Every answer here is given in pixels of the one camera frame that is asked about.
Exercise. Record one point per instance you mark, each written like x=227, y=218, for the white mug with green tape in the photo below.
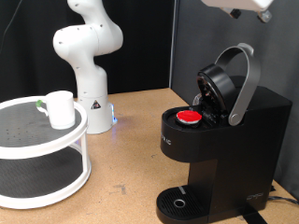
x=60, y=109

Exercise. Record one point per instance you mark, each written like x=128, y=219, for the white two-tier turntable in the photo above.
x=40, y=146

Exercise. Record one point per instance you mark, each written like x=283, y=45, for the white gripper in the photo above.
x=236, y=3

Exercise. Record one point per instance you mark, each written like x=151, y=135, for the grey partition panel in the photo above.
x=202, y=34

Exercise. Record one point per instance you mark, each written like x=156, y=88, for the black tape strip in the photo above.
x=253, y=217

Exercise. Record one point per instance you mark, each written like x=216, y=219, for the black backdrop curtain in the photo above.
x=146, y=46

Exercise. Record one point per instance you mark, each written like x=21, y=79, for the white coffee pod red lid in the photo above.
x=189, y=115

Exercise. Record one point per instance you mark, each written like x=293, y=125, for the black Keurig coffee machine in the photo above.
x=236, y=155

